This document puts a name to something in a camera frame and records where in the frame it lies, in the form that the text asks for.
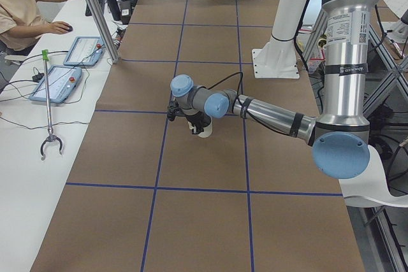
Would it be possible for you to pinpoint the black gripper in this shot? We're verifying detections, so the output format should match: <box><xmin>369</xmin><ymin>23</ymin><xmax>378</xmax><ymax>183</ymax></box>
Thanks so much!
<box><xmin>186</xmin><ymin>111</ymin><xmax>211</xmax><ymax>135</ymax></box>

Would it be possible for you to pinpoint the white ceramic mug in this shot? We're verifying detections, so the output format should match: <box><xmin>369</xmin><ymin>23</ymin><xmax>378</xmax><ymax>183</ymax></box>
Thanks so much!
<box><xmin>198</xmin><ymin>119</ymin><xmax>212</xmax><ymax>138</ymax></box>

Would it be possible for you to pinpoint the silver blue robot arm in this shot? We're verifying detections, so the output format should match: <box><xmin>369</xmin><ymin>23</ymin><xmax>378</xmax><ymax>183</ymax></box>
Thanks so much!
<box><xmin>167</xmin><ymin>0</ymin><xmax>379</xmax><ymax>179</ymax></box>

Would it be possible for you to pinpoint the far blue teach pendant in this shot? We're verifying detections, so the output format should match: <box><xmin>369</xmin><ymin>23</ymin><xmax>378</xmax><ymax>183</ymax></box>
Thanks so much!
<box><xmin>63</xmin><ymin>36</ymin><xmax>104</xmax><ymax>66</ymax></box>

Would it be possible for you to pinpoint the blue teach pendant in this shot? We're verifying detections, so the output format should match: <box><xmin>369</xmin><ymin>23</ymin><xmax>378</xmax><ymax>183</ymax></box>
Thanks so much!
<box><xmin>29</xmin><ymin>65</ymin><xmax>82</xmax><ymax>104</ymax></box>
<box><xmin>63</xmin><ymin>36</ymin><xmax>104</xmax><ymax>66</ymax></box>

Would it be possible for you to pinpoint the black box with label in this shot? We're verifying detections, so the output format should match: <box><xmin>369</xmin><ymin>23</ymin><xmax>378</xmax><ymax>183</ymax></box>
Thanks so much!
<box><xmin>119</xmin><ymin>1</ymin><xmax>132</xmax><ymax>25</ymax></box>

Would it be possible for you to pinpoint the near blue teach pendant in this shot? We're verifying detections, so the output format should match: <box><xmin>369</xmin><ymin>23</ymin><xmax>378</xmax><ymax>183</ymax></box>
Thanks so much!
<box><xmin>29</xmin><ymin>65</ymin><xmax>82</xmax><ymax>104</ymax></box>

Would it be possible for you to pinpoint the black insulated bottle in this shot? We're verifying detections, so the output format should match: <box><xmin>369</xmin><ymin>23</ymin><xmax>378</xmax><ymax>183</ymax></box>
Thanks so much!
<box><xmin>106</xmin><ymin>0</ymin><xmax>121</xmax><ymax>21</ymax></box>

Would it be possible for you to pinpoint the silver reacher grabber tool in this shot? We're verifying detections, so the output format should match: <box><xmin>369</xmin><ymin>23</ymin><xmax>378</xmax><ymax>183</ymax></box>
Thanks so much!
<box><xmin>40</xmin><ymin>49</ymin><xmax>63</xmax><ymax>161</ymax></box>

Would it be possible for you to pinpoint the person in beige shirt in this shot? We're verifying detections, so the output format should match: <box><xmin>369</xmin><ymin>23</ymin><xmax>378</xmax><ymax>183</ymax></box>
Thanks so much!
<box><xmin>1</xmin><ymin>0</ymin><xmax>69</xmax><ymax>55</ymax></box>

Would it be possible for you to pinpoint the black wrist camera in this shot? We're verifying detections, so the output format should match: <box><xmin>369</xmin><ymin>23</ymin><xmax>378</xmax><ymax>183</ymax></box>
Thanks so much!
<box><xmin>167</xmin><ymin>100</ymin><xmax>183</xmax><ymax>122</ymax></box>

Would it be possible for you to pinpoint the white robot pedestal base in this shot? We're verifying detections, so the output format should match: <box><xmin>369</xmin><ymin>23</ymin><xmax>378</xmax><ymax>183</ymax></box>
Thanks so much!
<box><xmin>252</xmin><ymin>0</ymin><xmax>307</xmax><ymax>79</ymax></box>

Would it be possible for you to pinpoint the aluminium frame post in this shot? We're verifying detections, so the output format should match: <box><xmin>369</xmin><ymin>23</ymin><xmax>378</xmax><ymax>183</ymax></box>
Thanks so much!
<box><xmin>86</xmin><ymin>0</ymin><xmax>119</xmax><ymax>64</ymax></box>

